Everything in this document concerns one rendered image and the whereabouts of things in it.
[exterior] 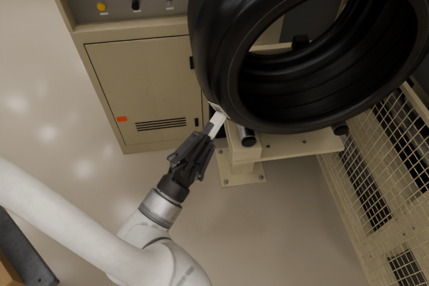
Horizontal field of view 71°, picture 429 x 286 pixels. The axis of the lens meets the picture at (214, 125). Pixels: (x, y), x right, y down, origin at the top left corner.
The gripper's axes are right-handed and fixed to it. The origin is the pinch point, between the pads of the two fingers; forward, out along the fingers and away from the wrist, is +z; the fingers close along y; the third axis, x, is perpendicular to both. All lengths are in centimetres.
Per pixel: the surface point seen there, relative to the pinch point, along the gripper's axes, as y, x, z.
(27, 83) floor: 28, -208, -24
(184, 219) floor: 82, -55, -36
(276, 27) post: 14.0, -13.2, 42.8
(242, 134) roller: 14.0, -1.6, 4.2
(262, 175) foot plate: 104, -40, 8
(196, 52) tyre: -17.2, 0.1, 8.8
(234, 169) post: 91, -50, 2
